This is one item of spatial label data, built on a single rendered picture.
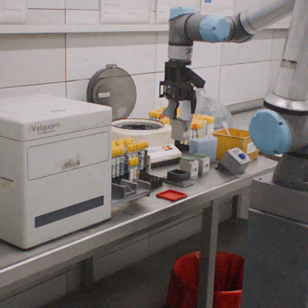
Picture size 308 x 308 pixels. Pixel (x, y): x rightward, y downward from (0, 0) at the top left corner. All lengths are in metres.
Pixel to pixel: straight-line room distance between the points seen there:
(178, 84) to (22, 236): 0.66
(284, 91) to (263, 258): 0.49
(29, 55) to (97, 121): 0.71
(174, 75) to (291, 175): 0.45
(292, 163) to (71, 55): 0.98
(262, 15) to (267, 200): 0.51
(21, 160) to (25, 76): 0.81
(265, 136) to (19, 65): 0.94
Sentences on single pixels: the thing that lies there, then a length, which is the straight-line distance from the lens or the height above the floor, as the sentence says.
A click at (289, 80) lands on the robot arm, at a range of 1.42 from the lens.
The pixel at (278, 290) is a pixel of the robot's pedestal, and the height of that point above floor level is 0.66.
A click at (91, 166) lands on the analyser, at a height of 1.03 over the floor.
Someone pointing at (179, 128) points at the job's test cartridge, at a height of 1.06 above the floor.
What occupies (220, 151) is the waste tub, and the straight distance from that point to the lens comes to 2.09.
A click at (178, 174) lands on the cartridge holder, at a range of 1.77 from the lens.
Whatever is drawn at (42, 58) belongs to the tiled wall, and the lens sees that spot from 2.07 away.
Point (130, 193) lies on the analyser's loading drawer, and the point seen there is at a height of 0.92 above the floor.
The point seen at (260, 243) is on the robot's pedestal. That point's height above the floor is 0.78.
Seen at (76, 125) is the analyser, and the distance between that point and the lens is 1.33.
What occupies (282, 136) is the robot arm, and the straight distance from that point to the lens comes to 1.41.
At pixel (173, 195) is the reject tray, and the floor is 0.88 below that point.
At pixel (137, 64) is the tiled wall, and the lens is 2.43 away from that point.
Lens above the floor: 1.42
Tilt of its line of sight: 15 degrees down
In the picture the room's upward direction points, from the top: 2 degrees clockwise
